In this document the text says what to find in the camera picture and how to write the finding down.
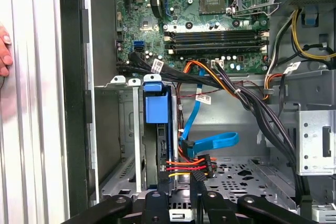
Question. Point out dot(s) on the metal disk bay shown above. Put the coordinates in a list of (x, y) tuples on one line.
[(126, 119)]

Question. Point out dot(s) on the RAM slot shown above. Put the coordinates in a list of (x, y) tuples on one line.
[(215, 46), (215, 33), (215, 51), (215, 39)]

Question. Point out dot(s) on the hard disk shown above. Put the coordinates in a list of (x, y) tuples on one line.
[(156, 108)]

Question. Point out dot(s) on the locking lever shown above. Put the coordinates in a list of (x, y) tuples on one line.
[(252, 13)]

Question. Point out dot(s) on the green motherboard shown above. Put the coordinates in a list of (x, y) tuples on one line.
[(183, 11)]

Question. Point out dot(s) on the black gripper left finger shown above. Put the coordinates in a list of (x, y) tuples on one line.
[(156, 208)]

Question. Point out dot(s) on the black PC case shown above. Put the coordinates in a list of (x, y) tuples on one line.
[(71, 77)]

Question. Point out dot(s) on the metal optical drive cage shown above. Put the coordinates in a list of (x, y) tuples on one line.
[(312, 142)]

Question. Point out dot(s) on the person's hand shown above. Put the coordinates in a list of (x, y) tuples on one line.
[(5, 53)]

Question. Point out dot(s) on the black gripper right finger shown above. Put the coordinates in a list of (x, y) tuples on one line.
[(215, 208)]

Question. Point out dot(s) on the CPU socket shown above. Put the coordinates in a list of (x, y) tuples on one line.
[(212, 1)]

